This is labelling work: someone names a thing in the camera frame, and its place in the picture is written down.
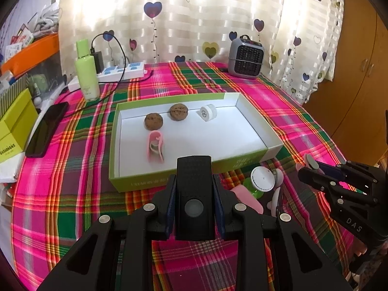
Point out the white round disc device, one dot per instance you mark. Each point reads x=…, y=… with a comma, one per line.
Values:
x=262, y=179

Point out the colourful card packets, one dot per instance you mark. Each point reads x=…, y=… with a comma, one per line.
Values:
x=18, y=41

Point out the black smartphone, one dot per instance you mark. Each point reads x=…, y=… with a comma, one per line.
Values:
x=45, y=130

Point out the green white cardboard box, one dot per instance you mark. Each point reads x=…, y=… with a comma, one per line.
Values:
x=194, y=133

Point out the white ribbed roll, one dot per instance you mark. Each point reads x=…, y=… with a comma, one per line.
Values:
x=207, y=112

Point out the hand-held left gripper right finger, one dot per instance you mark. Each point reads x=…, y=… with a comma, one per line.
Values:
x=219, y=206

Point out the pink clip with mint pad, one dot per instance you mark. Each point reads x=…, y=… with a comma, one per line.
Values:
x=151, y=152

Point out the heart print curtain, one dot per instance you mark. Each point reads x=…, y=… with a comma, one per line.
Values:
x=197, y=12

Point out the small pale bottle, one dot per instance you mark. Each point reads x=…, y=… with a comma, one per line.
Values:
x=36, y=91

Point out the black charger plug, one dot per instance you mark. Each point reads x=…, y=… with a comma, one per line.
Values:
x=98, y=62

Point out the brown cookie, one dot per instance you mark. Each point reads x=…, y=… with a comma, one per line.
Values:
x=178, y=112
x=154, y=121

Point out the pink green plaid tablecloth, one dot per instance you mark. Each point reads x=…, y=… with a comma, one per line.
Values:
x=75, y=188

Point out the black rectangular case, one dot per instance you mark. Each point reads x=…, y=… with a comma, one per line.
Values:
x=194, y=188

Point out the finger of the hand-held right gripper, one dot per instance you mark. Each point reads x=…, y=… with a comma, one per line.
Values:
x=332, y=171
x=315, y=179

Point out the wooden wardrobe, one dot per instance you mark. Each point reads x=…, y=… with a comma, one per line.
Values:
x=357, y=81

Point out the white blue power strip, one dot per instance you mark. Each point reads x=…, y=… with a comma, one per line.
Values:
x=133, y=72

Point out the orange lidded storage bin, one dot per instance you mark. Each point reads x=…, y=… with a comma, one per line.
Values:
x=30, y=50

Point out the grey striped box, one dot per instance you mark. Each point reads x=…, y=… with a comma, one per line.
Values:
x=12, y=91

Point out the light green bottle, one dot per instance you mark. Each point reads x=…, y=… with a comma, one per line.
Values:
x=87, y=78

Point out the white power adapter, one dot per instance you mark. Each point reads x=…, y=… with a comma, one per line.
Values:
x=74, y=85

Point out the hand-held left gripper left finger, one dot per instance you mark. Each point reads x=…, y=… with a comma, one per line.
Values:
x=171, y=206

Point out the yellow-green cardboard box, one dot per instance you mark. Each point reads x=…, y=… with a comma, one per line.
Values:
x=15, y=127

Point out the grey mini heater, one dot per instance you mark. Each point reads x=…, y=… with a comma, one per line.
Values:
x=245, y=60

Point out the pink mint handheld device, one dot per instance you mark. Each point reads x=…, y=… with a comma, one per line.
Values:
x=311, y=161

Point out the white egg-shaped gadget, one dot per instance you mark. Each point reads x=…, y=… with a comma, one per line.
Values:
x=278, y=177

